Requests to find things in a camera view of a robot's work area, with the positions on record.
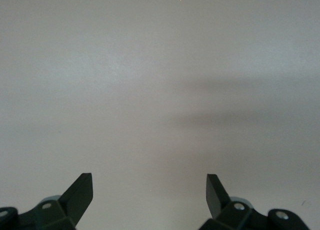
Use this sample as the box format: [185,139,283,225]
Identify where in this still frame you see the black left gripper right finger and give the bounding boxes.
[198,174,311,230]

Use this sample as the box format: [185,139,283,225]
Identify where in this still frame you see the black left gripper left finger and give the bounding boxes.
[0,172,94,230]

